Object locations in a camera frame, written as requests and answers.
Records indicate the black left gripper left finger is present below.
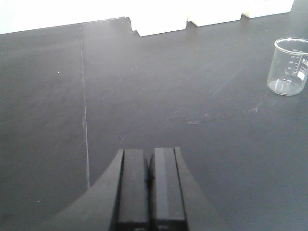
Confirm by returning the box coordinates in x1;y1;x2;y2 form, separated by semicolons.
32;149;150;231

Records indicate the clear glass beaker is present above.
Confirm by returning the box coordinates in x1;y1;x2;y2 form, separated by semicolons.
267;38;308;96

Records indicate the left white plastic bin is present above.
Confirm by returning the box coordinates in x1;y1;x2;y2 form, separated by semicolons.
128;0;188;37

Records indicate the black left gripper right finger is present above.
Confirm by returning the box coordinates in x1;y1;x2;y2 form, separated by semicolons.
150;147;232;231

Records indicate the right white plastic bin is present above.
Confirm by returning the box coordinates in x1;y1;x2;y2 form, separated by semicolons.
242;0;294;18

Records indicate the white plastic bin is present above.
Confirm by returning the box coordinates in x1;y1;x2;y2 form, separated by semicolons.
187;0;244;26
128;0;188;37
242;0;294;18

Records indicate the middle white plastic bin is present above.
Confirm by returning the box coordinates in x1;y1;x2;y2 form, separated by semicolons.
187;0;244;26

